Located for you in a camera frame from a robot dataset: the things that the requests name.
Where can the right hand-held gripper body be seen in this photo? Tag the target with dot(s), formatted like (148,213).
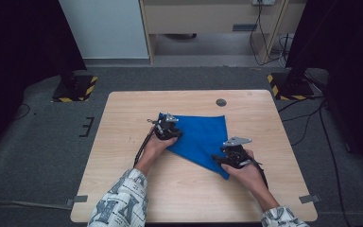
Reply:
(234,154)

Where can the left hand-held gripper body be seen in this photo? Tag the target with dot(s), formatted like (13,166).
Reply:
(165,130)

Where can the blue cloth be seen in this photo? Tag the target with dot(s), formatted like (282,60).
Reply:
(201,138)

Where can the person's left hand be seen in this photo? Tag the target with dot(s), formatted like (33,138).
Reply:
(154,149)

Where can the person's right hand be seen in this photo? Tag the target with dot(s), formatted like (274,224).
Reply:
(247,178)

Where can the grey round table grommet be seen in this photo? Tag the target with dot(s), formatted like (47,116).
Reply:
(221,102)

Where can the grey tape strip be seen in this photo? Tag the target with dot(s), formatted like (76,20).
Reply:
(309,199)
(77,200)

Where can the black stand with striped base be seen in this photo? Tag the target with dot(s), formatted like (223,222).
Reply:
(291,88)
(75,91)

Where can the dark object under desk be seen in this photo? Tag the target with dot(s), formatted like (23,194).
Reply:
(180,36)

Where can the light wooden desk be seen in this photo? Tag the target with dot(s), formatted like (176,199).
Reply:
(195,19)

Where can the white panel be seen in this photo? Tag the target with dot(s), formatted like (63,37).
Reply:
(104,28)

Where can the black curtain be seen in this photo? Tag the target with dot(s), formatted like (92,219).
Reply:
(346,47)
(19,47)

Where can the white power strip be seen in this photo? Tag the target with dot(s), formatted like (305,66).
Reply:
(264,2)

